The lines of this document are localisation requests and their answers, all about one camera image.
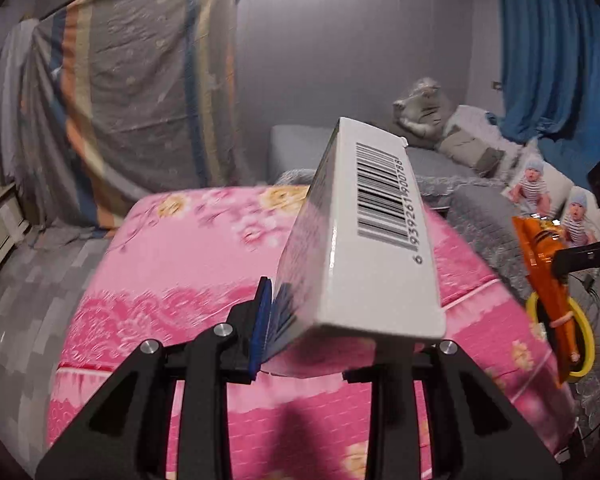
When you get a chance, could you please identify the grey pillow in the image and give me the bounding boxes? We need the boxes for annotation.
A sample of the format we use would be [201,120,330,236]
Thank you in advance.
[439,130,503,177]

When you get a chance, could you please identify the plush tiger toy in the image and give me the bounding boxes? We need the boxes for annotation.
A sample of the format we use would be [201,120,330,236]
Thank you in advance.
[392,77,456,148]

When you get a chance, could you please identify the striped hanging sheet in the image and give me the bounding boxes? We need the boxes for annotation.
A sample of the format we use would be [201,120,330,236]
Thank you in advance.
[22,0,246,238]

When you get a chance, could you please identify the grey quilted bed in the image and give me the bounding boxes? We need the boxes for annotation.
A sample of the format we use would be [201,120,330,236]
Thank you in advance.
[267,125,531,301]

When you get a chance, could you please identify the yellow rimmed bin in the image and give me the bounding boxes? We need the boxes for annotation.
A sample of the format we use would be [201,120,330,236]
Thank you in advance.
[525,292,597,385]

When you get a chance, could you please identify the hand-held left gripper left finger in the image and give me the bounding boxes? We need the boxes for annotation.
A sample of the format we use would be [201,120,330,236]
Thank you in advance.
[35,276,273,480]

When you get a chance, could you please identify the grey hanging garment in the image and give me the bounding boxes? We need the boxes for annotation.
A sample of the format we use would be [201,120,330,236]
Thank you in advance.
[0,19,41,181]

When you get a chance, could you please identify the orange snack wrapper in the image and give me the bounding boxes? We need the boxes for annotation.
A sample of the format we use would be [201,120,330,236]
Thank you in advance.
[511,215,588,388]

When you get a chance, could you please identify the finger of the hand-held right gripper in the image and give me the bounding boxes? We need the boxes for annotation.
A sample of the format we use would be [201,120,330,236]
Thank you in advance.
[552,239,600,277]

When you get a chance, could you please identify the white barcode box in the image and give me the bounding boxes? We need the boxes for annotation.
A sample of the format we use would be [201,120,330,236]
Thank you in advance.
[266,116,447,378]

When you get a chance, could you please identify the blue curtain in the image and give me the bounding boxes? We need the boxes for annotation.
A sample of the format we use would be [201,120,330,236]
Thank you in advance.
[495,0,600,146]

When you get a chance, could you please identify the pink floral blanket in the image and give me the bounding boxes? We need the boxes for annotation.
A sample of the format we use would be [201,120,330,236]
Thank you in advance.
[45,184,578,480]

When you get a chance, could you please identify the baby picture package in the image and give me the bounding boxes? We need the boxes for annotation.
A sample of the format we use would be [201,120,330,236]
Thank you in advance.
[500,140,600,256]

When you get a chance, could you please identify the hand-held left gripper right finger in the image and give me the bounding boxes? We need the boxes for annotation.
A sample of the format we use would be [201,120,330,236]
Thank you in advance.
[342,337,563,480]

